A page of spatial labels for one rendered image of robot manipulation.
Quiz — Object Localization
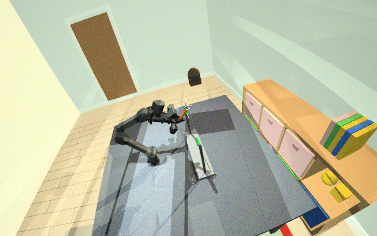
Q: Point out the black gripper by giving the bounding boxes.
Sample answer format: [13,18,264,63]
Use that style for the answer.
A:
[161,104,185,135]

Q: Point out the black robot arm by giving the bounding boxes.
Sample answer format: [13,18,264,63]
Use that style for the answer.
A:
[115,100,178,167]

